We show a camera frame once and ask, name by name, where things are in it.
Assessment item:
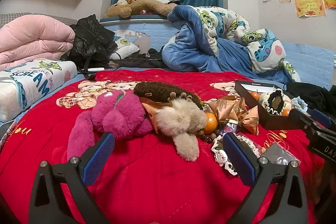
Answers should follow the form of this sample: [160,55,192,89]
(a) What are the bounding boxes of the blue lace scrunchie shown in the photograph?
[291,97,309,113]

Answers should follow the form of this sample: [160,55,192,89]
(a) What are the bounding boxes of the white lace scrunchie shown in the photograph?
[211,135,260,176]

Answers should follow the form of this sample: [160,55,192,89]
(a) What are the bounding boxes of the white printed pillow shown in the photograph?
[0,59,78,122]

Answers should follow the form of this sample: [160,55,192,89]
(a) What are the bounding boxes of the black box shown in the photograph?
[234,80,315,130]

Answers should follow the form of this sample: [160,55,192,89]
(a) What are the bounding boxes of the dark brown plush toy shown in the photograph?
[133,81,204,109]

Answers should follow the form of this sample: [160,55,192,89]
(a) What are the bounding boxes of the black cloth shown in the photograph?
[286,82,336,119]

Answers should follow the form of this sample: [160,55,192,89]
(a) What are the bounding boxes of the clear plastic bag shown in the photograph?
[259,143,301,169]

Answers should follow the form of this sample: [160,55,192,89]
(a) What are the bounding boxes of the black lace scrunchie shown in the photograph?
[262,89,292,115]

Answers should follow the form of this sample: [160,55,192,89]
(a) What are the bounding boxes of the dark cloth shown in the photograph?
[110,49,168,69]

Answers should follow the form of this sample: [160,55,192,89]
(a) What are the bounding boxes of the small printed pillow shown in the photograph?
[112,30,141,58]

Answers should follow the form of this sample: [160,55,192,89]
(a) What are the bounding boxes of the black headphones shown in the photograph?
[79,49,122,80]

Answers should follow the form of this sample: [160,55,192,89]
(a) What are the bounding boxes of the brown bead bracelet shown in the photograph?
[196,128,223,144]

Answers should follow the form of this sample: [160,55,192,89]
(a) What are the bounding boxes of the brown teddy bear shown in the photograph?
[104,0,179,18]

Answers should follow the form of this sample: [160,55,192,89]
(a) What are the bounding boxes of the gold snack packet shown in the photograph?
[238,106,260,135]
[140,98,168,132]
[210,98,246,122]

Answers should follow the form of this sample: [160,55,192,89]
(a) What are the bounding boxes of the pink quilt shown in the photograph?
[0,15,76,71]

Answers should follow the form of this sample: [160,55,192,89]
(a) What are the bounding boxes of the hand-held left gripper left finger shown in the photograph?
[28,132,116,224]

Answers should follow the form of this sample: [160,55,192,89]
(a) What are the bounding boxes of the magenta plush bear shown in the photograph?
[67,90,154,161]

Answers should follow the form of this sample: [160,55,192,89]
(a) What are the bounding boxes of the red printed blanket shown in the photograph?
[0,69,326,224]

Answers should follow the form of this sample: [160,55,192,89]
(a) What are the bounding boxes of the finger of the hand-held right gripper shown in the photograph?
[287,108,317,133]
[310,109,336,133]

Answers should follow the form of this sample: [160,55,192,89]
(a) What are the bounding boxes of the black puffer jacket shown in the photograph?
[60,14,118,68]

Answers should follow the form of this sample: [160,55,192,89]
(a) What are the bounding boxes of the blue printed blanket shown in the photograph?
[161,5,302,83]

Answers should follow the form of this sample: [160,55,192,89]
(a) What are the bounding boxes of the beige furry plush toy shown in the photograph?
[156,98,208,162]

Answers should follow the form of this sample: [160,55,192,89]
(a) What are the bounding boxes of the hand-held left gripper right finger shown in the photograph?
[223,132,309,224]

